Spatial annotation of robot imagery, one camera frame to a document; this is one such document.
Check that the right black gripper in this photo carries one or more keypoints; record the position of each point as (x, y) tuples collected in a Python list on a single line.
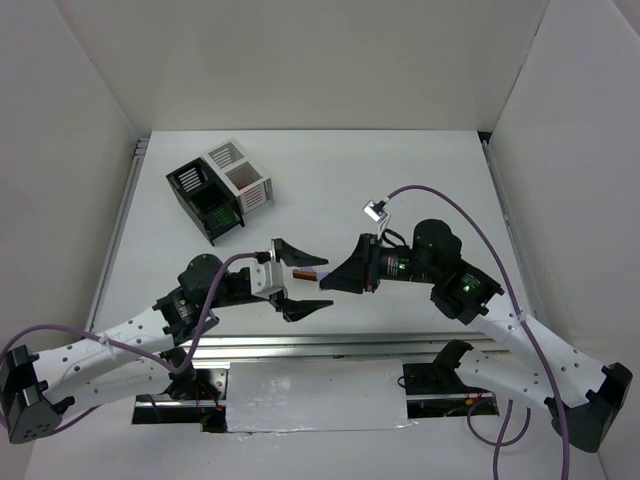
[(371, 263)]

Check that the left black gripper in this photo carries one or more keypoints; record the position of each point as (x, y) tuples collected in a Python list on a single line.
[(278, 295)]

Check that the brown lego plate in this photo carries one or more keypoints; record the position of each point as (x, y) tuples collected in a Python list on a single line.
[(305, 275)]

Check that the green lego plate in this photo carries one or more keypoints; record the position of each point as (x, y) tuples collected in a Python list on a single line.
[(222, 219)]

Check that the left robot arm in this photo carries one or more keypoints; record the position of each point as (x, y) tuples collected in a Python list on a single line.
[(54, 376)]

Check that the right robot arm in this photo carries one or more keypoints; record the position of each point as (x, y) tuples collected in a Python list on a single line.
[(582, 395)]

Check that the white slotted container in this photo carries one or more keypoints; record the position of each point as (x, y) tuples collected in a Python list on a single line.
[(233, 166)]

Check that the black slotted container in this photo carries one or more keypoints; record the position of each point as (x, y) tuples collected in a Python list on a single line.
[(200, 192)]

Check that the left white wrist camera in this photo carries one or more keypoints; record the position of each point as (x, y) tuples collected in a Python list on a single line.
[(266, 279)]

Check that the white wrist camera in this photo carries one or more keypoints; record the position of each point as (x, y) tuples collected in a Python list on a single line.
[(375, 210), (266, 279)]

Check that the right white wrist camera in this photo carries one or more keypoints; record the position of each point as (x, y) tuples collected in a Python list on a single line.
[(375, 210)]

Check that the aluminium front rail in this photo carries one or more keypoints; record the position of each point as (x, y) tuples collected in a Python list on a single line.
[(333, 346)]

